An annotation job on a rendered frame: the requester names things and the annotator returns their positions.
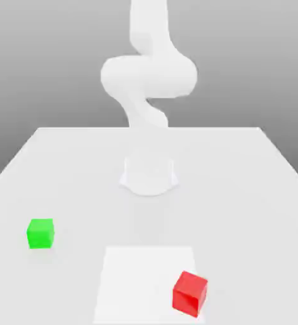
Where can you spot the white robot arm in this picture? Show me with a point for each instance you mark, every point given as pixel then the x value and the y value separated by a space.
pixel 149 76

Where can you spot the small red cube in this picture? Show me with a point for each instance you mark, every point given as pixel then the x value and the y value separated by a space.
pixel 188 293

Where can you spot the small green cube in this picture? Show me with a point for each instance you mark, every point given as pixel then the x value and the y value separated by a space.
pixel 40 233

